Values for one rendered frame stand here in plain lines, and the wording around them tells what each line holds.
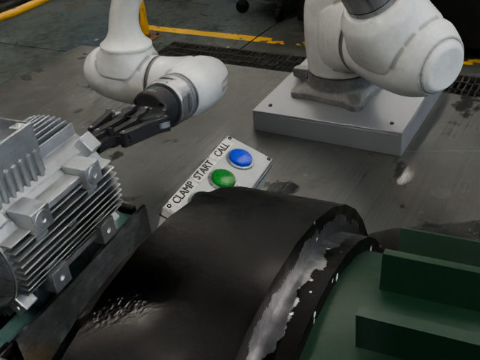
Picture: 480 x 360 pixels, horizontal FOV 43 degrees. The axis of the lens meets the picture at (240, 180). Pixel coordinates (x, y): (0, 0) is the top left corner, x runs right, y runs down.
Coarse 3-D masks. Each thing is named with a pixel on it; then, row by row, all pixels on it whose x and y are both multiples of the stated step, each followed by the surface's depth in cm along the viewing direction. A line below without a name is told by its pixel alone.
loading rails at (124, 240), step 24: (120, 216) 94; (144, 216) 93; (120, 240) 88; (72, 264) 85; (96, 264) 84; (72, 288) 80; (96, 288) 85; (48, 312) 76; (72, 312) 80; (0, 336) 74; (24, 336) 73; (48, 336) 77
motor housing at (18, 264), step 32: (64, 128) 80; (64, 160) 78; (32, 192) 73; (64, 192) 74; (96, 192) 80; (64, 224) 75; (96, 224) 80; (0, 256) 83; (32, 256) 70; (64, 256) 77; (0, 288) 79; (32, 288) 72
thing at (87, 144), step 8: (88, 136) 80; (80, 144) 80; (88, 144) 79; (96, 144) 80; (88, 152) 80; (0, 216) 67; (0, 224) 67; (24, 296) 73; (32, 296) 74; (16, 304) 73; (24, 304) 73; (32, 304) 73; (16, 312) 74; (24, 312) 73
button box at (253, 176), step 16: (224, 144) 77; (240, 144) 78; (208, 160) 74; (224, 160) 75; (256, 160) 77; (272, 160) 78; (192, 176) 71; (208, 176) 72; (240, 176) 74; (256, 176) 74; (176, 192) 69; (192, 192) 69; (176, 208) 67; (160, 224) 68
